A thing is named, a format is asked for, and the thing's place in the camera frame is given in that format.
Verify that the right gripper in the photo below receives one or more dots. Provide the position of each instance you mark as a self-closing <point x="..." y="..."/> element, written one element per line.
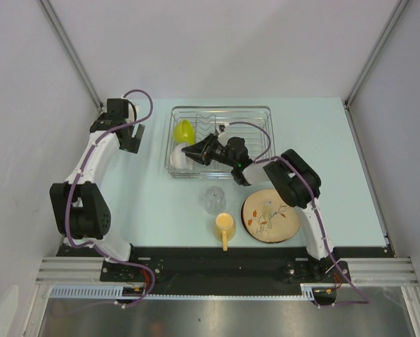
<point x="202" y="149"/>

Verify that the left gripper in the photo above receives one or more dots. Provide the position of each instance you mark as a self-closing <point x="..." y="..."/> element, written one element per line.
<point x="130" y="144"/>

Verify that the white bowl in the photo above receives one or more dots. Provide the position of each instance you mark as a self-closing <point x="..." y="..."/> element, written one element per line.
<point x="178" y="158"/>

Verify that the lime green bowl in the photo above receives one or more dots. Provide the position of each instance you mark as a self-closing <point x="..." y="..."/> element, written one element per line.
<point x="184" y="132"/>

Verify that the clear glass tumbler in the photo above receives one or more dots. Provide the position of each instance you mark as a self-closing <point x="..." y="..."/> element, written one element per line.
<point x="214" y="200"/>

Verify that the metal wire dish rack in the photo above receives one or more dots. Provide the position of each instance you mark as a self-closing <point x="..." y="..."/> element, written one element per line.
<point x="252" y="123"/>

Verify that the beige bird plate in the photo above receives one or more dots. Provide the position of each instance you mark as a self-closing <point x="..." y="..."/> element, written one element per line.
<point x="267" y="218"/>

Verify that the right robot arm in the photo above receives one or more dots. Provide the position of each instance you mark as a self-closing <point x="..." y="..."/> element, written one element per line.
<point x="295" y="181"/>

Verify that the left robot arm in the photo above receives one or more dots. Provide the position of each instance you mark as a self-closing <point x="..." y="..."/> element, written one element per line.
<point x="80" y="210"/>

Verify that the yellow mug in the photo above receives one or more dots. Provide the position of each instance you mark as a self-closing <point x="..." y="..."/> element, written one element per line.
<point x="224" y="229"/>

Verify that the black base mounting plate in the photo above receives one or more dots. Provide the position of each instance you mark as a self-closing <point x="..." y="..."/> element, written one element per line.
<point x="237" y="271"/>

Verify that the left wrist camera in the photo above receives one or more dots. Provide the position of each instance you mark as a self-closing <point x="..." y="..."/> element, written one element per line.
<point x="133" y="110"/>

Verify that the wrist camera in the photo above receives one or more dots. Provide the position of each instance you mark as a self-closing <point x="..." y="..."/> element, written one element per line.
<point x="221" y="129"/>
<point x="133" y="110"/>

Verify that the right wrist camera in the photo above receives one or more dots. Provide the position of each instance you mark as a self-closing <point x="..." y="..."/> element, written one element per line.
<point x="221" y="129"/>

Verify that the aluminium frame rail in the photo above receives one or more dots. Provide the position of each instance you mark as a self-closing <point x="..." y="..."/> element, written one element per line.
<point x="70" y="270"/>

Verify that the white cable duct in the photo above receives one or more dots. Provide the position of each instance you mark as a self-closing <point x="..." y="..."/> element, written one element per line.
<point x="128" y="293"/>

